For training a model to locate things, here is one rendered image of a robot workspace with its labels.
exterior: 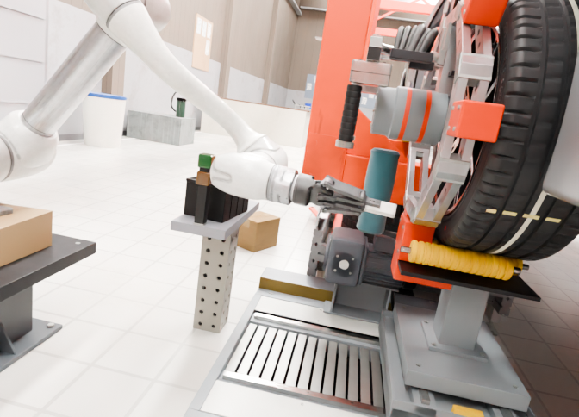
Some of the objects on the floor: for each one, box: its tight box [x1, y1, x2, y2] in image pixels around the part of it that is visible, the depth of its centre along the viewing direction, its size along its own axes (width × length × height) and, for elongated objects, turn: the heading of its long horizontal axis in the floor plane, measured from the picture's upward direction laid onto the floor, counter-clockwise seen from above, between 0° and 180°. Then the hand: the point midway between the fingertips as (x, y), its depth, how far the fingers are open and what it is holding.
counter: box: [201, 97, 311, 148], centre depth 930 cm, size 78×233×79 cm, turn 47°
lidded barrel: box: [83, 92, 128, 148], centre depth 527 cm, size 52×52×64 cm
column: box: [193, 227, 240, 333], centre depth 151 cm, size 10×10×42 cm
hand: (380, 208), depth 96 cm, fingers closed
